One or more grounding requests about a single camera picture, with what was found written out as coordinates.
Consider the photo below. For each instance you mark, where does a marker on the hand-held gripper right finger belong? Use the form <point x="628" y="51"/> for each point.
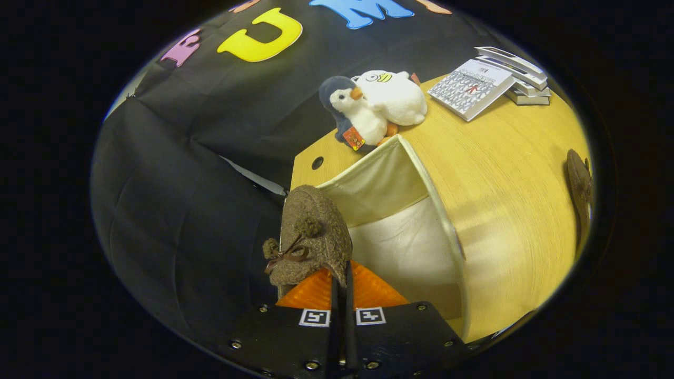
<point x="400" y="342"/>

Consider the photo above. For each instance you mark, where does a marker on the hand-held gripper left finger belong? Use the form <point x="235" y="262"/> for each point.
<point x="284" y="342"/>

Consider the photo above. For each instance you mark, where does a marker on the cream fabric storage box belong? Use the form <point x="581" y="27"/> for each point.
<point x="400" y="247"/>

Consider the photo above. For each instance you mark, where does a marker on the brown fuzzy shoe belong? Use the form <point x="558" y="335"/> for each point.
<point x="316" y="237"/>
<point x="579" y="184"/>

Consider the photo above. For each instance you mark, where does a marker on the black backdrop cloth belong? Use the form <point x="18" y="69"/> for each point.
<point x="184" y="200"/>

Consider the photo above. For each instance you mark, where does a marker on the grey white penguin plush toy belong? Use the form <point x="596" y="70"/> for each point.
<point x="358" y="116"/>

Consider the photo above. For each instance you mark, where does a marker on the white duck plush toy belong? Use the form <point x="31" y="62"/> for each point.
<point x="395" y="97"/>

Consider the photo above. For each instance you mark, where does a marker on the patterned cover book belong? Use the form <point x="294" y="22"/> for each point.
<point x="468" y="87"/>

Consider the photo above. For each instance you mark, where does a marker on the dark cover book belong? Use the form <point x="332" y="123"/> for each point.
<point x="526" y="100"/>

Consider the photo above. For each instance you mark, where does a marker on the white book green print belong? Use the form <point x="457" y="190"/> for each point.
<point x="534" y="90"/>

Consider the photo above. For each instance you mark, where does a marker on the white book blue cover picture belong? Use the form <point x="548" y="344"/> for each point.
<point x="532" y="78"/>

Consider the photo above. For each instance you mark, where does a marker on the white book grey cover picture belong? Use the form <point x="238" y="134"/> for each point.
<point x="508" y="55"/>

